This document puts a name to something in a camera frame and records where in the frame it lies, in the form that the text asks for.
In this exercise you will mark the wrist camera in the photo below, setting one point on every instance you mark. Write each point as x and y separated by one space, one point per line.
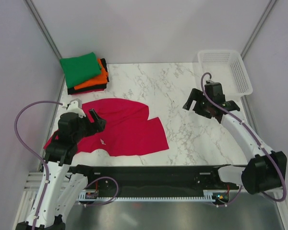
215 92
75 106

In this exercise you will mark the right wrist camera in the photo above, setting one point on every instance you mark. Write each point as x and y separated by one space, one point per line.
215 92

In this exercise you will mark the white plastic basket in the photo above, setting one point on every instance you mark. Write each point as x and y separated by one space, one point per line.
227 68

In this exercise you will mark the folded green t-shirt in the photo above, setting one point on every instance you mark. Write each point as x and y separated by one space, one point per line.
79 69

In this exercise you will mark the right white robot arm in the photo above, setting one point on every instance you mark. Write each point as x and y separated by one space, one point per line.
265 168

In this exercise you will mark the white slotted cable duct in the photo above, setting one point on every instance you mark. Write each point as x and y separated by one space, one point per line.
207 197

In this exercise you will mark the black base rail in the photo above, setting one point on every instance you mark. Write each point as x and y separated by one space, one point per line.
153 181

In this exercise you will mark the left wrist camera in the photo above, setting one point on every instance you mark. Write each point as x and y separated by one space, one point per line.
75 106

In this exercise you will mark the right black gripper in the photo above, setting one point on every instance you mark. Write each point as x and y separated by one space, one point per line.
197 95

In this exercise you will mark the folded orange t-shirt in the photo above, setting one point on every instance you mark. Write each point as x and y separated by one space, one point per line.
97 80

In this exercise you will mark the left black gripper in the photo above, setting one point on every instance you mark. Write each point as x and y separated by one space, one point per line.
98 125

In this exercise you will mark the red t-shirt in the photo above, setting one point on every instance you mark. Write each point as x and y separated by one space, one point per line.
128 130

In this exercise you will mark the folded black t-shirt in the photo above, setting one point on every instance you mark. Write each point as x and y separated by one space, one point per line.
72 90

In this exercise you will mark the aluminium frame post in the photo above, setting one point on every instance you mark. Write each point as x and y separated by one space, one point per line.
267 11
38 19

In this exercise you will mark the right aluminium frame post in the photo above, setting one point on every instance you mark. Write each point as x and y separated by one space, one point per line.
267 11

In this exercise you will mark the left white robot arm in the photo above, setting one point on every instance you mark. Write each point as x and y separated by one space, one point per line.
52 204

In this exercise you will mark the left aluminium frame post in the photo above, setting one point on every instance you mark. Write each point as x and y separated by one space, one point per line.
38 19

